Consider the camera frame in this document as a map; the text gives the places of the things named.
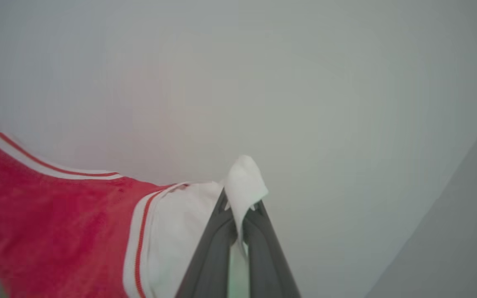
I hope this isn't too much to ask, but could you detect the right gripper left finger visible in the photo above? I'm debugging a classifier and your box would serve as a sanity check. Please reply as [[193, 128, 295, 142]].
[[176, 189, 238, 298]]

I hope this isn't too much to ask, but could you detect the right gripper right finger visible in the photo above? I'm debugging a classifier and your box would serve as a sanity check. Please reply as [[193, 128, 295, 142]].
[[241, 200, 301, 298]]

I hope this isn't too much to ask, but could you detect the red and white jersey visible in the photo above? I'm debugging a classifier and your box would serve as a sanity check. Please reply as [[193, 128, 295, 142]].
[[0, 95, 269, 298]]

